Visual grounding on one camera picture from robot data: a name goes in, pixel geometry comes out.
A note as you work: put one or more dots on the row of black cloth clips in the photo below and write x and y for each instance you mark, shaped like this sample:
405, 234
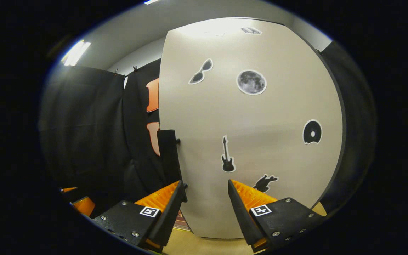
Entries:
134, 68

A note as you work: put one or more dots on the stack of books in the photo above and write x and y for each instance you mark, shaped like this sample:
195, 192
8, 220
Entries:
182, 221

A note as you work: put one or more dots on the ceiling light panel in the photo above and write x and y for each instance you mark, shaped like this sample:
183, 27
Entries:
151, 1
76, 53

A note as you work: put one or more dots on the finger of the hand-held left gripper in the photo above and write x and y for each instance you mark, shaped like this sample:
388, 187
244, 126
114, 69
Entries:
69, 190
84, 206

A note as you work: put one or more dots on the black backdrop cloth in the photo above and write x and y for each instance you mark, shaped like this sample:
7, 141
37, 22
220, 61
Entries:
83, 141

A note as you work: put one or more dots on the beige cabinet door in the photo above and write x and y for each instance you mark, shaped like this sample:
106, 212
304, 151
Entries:
260, 124

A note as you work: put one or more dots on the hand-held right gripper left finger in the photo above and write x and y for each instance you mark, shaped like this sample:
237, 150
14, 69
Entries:
168, 219

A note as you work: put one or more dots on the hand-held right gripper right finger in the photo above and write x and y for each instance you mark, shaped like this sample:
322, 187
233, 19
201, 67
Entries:
243, 219

